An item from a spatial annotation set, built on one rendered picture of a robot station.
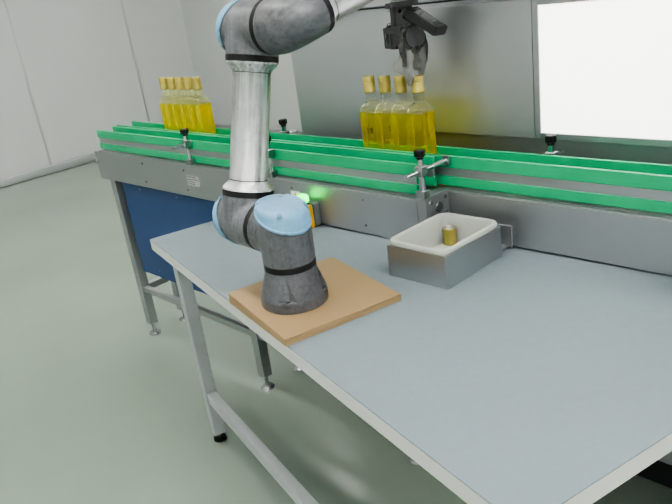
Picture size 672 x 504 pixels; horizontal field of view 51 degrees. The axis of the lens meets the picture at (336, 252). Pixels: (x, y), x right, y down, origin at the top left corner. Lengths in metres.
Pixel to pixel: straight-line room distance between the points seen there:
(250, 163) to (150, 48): 6.64
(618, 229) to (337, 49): 1.10
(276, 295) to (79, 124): 6.37
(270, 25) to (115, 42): 6.54
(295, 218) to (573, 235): 0.65
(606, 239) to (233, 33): 0.92
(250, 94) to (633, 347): 0.91
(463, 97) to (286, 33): 0.68
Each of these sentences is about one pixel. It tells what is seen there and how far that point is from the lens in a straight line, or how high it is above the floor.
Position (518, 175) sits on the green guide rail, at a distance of 1.74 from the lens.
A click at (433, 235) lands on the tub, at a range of 1.76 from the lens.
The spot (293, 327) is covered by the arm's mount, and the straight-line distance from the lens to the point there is 1.46.
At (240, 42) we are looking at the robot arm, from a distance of 1.53.
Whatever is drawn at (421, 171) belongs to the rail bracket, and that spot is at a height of 0.96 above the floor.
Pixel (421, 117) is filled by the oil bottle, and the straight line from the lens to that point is 1.89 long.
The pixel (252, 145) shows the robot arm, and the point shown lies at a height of 1.11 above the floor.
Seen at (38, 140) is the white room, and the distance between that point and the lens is 7.60.
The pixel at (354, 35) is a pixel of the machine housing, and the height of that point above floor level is 1.26.
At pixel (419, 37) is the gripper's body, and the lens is 1.90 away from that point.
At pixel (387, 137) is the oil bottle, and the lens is 1.98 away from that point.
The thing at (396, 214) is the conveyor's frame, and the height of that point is 0.83.
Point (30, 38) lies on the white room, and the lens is 7.60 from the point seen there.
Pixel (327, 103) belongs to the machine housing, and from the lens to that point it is 2.38.
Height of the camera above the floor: 1.42
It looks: 21 degrees down
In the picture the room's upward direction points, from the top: 8 degrees counter-clockwise
